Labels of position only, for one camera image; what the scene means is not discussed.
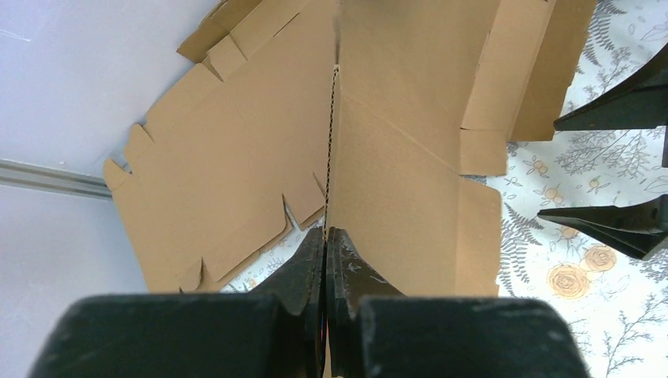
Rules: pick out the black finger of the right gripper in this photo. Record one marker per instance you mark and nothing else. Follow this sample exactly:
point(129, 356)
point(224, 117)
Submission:
point(638, 231)
point(639, 102)

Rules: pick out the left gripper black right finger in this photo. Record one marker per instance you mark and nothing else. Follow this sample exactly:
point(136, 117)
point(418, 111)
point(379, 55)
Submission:
point(377, 331)

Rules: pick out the cardboard box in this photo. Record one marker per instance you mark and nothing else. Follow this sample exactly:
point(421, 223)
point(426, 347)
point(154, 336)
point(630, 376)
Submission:
point(429, 95)

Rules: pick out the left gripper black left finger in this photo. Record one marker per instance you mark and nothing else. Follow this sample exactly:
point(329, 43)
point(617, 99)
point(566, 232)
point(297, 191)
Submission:
point(275, 330)

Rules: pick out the stack of flat cardboard blanks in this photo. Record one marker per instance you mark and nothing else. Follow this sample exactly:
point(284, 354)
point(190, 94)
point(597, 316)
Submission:
point(233, 155)

